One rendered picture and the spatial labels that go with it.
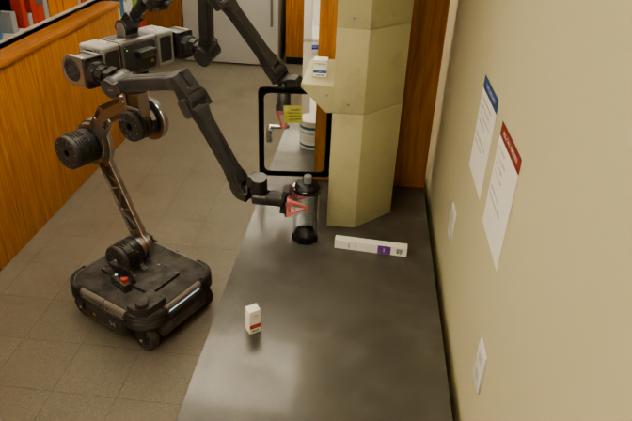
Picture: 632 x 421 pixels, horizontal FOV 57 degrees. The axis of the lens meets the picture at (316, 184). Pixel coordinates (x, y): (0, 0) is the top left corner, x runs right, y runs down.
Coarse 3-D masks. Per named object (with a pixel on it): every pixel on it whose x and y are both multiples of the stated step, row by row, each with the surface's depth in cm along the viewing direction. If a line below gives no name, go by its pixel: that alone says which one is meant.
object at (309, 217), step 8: (320, 184) 210; (304, 192) 205; (312, 192) 205; (296, 200) 208; (304, 200) 206; (312, 200) 207; (296, 208) 210; (312, 208) 209; (296, 216) 212; (304, 216) 210; (312, 216) 210; (296, 224) 213; (304, 224) 211; (312, 224) 212; (296, 232) 215; (304, 232) 213; (312, 232) 214
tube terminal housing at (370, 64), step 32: (352, 32) 191; (384, 32) 195; (352, 64) 196; (384, 64) 201; (352, 96) 202; (384, 96) 208; (352, 128) 207; (384, 128) 215; (352, 160) 213; (384, 160) 222; (352, 192) 220; (384, 192) 230; (352, 224) 227
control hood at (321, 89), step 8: (312, 64) 222; (328, 64) 222; (312, 72) 213; (328, 72) 213; (304, 80) 205; (312, 80) 205; (320, 80) 206; (328, 80) 206; (304, 88) 202; (312, 88) 202; (320, 88) 202; (328, 88) 201; (312, 96) 203; (320, 96) 203; (328, 96) 203; (320, 104) 204; (328, 104) 204; (328, 112) 205
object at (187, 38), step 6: (186, 30) 259; (180, 36) 256; (186, 36) 258; (192, 36) 259; (180, 42) 257; (186, 42) 256; (192, 42) 255; (180, 48) 258; (186, 48) 257; (192, 48) 255; (180, 54) 259; (186, 54) 260; (192, 54) 261
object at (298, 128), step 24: (264, 96) 235; (288, 96) 235; (264, 120) 240; (288, 120) 240; (312, 120) 240; (264, 144) 245; (288, 144) 245; (312, 144) 245; (288, 168) 251; (312, 168) 251
